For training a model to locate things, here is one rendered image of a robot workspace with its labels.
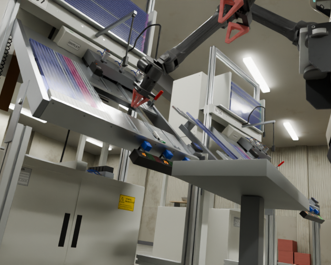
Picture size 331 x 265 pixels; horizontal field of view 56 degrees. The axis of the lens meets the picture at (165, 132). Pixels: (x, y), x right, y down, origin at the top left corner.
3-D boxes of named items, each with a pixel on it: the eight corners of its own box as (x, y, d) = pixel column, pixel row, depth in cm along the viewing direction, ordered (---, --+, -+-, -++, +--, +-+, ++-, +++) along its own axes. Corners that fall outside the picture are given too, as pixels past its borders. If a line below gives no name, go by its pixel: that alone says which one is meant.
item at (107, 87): (151, 122, 156) (157, 114, 154) (22, 62, 112) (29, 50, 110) (128, 91, 179) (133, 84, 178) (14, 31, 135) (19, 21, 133)
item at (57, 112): (189, 172, 129) (199, 159, 127) (38, 119, 85) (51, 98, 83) (187, 170, 130) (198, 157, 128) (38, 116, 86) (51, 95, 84)
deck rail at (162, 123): (191, 173, 130) (200, 162, 129) (188, 172, 129) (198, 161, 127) (131, 93, 180) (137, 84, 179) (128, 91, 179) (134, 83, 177)
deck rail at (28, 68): (38, 119, 85) (50, 101, 83) (31, 116, 83) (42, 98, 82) (13, 32, 135) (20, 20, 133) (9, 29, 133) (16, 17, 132)
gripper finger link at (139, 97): (124, 101, 138) (136, 83, 136) (136, 106, 143) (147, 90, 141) (130, 108, 134) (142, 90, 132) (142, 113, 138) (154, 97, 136)
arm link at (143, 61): (171, 54, 131) (174, 68, 138) (154, 43, 137) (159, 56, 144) (149, 72, 129) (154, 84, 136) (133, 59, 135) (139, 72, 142)
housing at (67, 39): (130, 96, 176) (144, 76, 173) (50, 55, 144) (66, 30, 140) (124, 90, 182) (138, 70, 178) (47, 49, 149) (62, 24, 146)
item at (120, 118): (191, 165, 129) (196, 160, 128) (42, 109, 85) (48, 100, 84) (170, 139, 143) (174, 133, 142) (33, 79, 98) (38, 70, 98)
